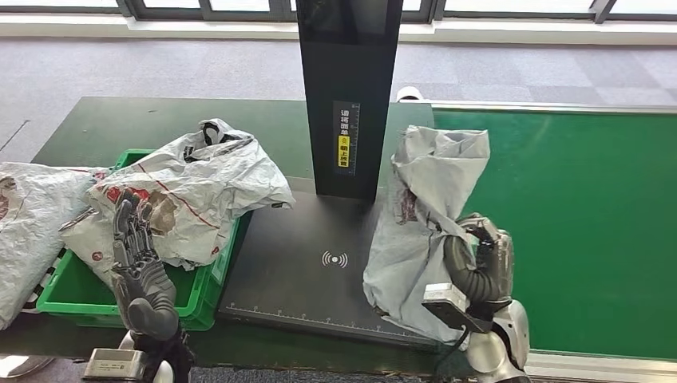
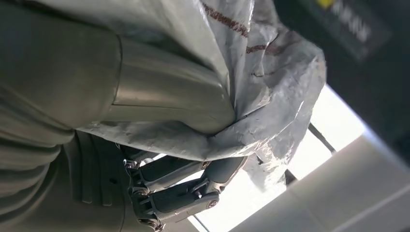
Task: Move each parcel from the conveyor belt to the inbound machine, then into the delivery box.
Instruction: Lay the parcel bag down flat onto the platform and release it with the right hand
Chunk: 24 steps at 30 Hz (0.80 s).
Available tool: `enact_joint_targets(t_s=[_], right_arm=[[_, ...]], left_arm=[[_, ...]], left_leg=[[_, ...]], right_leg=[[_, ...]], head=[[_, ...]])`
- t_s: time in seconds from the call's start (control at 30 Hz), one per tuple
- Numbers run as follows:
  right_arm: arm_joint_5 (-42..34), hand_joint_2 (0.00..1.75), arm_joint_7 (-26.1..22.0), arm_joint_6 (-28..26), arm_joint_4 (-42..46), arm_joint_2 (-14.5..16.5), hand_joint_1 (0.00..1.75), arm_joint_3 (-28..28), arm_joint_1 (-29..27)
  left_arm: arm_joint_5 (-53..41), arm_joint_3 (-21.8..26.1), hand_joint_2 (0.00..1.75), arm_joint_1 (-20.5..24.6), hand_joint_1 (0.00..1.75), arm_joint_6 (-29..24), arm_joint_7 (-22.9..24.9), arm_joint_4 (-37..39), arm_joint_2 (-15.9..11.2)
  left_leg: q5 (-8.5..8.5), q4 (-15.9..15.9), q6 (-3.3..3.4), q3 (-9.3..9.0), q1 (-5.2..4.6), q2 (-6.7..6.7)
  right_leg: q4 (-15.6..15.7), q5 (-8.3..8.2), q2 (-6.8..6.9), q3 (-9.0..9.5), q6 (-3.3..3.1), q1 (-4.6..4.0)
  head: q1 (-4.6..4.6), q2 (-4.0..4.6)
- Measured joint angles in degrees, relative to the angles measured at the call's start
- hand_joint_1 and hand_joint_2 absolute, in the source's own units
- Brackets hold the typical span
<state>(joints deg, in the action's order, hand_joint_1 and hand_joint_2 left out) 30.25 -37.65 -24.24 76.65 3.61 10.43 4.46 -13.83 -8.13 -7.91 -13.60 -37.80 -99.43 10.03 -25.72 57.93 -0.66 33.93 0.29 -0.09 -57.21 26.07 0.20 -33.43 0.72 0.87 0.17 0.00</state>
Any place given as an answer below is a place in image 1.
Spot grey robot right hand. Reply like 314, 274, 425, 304
443, 212, 515, 318

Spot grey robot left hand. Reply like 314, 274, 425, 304
111, 188, 181, 342

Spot long slim grey parcel bag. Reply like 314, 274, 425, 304
59, 208, 139, 289

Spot small grey dark-red-stained parcel bag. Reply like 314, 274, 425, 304
362, 124, 491, 345

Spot wide grey red-printed parcel bag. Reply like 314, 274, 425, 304
87, 118, 296, 270

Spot green conveyor belt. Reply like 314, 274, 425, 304
432, 108, 677, 361

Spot large grey parcel bag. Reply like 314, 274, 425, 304
0, 162, 109, 331

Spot black inbound scanner machine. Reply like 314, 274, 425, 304
216, 0, 440, 353

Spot green plastic crate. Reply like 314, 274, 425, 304
35, 148, 242, 333

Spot round grey floor object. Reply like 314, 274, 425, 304
0, 355, 54, 379

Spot dark green table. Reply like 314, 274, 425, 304
0, 97, 472, 377

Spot yellow black scanner label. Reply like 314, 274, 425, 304
333, 100, 362, 176

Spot white window sill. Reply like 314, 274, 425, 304
0, 15, 677, 45

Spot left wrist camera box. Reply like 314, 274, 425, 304
81, 347, 148, 383

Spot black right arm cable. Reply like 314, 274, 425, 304
434, 327, 472, 371

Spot aluminium conveyor frame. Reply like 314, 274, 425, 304
396, 99, 677, 383

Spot dark window frame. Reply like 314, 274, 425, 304
0, 0, 677, 23

